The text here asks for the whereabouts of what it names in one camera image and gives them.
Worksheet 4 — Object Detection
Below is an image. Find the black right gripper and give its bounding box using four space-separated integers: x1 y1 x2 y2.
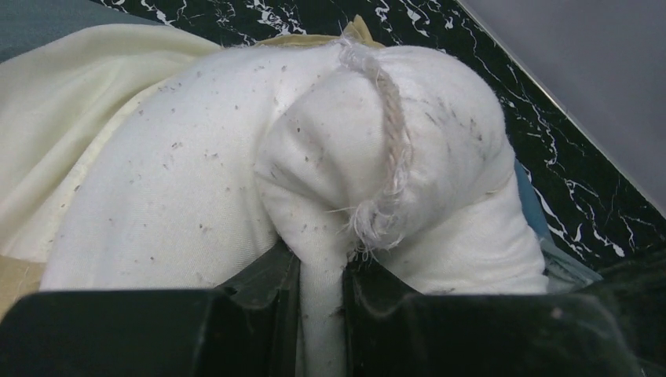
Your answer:
572 249 665 376

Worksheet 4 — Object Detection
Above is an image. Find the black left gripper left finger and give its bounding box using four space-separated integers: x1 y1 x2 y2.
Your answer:
1 243 300 376

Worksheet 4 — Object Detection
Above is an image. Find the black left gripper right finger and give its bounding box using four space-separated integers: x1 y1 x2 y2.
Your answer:
343 262 642 376

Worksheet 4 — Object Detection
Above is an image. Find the white pillow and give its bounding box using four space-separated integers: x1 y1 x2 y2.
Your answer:
40 41 548 376

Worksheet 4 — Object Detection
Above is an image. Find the blue beige white pillowcase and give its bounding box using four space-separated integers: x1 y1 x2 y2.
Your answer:
1 2 601 313

